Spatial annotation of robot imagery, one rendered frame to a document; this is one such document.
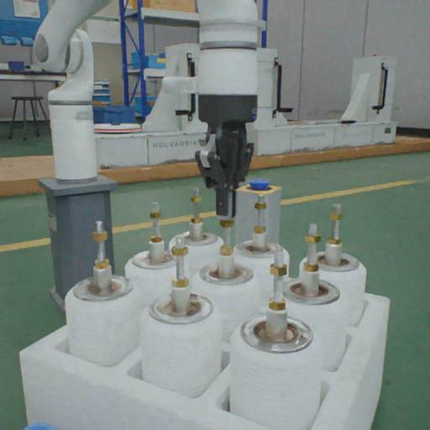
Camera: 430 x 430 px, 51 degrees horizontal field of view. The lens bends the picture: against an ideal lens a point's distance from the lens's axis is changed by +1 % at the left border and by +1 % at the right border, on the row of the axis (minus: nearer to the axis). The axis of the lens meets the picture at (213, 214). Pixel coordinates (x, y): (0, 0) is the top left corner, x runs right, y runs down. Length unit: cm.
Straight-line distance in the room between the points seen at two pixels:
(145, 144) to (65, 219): 174
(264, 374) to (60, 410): 28
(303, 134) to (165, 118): 107
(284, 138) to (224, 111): 279
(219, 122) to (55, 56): 55
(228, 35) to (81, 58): 55
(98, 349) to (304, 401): 25
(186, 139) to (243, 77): 232
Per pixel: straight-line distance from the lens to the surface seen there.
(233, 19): 56
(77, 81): 107
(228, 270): 62
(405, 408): 86
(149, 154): 276
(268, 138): 324
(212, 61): 55
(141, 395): 53
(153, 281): 65
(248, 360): 46
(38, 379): 64
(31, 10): 666
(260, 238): 72
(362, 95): 415
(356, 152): 379
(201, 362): 52
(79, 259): 107
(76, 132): 104
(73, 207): 104
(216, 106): 55
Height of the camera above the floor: 49
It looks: 15 degrees down
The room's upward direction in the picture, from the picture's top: straight up
